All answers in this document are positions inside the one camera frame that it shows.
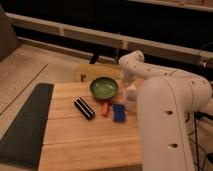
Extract green ceramic bowl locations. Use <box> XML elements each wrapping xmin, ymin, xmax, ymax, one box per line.
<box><xmin>90</xmin><ymin>77</ymin><xmax>119</xmax><ymax>100</ymax></box>

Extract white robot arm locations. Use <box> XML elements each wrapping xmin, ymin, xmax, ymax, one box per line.
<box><xmin>119</xmin><ymin>50</ymin><xmax>212</xmax><ymax>171</ymax></box>

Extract orange carrot toy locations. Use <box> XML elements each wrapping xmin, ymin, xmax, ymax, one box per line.
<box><xmin>102</xmin><ymin>102</ymin><xmax>109</xmax><ymax>117</ymax></box>

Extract white plastic cup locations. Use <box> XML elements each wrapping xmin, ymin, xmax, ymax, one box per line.
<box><xmin>123</xmin><ymin>85</ymin><xmax>137</xmax><ymax>112</ymax></box>

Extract black rectangular box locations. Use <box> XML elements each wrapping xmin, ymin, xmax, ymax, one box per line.
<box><xmin>74</xmin><ymin>98</ymin><xmax>95</xmax><ymax>120</ymax></box>

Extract blue sponge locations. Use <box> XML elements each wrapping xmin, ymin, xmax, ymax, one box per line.
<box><xmin>112</xmin><ymin>104</ymin><xmax>126</xmax><ymax>122</ymax></box>

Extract dark floor mat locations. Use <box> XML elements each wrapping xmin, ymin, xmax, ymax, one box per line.
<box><xmin>0</xmin><ymin>83</ymin><xmax>53</xmax><ymax>169</ymax></box>

